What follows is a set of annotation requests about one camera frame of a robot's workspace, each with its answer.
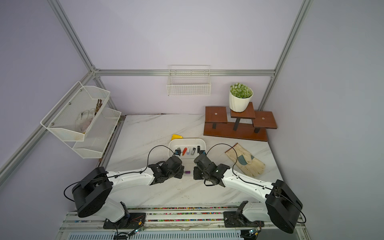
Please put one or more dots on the yellow object behind tray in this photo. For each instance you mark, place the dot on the yellow object behind tray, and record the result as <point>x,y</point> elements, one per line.
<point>174,137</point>

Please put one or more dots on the brown wooden stepped stand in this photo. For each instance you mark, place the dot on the brown wooden stepped stand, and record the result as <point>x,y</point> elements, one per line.
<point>248,125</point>

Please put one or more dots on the white wire wall basket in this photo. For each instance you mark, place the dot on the white wire wall basket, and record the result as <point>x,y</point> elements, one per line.
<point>189,80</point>

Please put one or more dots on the white pot green plant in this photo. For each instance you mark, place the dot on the white pot green plant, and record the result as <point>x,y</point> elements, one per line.
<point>240,96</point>

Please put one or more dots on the white storage box tray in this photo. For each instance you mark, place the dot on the white storage box tray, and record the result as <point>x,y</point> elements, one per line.
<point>185,143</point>

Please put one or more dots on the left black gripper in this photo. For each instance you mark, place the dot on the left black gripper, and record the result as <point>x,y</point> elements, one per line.
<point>180,171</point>

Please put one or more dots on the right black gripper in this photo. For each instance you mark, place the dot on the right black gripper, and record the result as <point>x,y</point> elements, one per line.
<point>197,175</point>

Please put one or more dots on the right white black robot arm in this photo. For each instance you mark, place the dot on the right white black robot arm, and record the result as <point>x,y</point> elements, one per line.
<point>283,206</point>

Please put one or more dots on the clear bag in shelf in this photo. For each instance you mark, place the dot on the clear bag in shelf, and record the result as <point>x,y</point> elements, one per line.
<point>84,120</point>

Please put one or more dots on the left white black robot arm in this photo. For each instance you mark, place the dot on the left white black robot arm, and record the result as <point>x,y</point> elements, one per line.
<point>92,194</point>

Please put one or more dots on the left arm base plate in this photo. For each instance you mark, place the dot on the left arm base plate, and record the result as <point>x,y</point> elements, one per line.
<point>135,221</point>

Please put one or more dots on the white mesh two-tier shelf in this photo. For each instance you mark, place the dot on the white mesh two-tier shelf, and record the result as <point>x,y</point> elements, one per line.
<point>60,121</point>

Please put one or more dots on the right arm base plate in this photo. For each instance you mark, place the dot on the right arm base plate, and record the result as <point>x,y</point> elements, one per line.
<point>234,220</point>

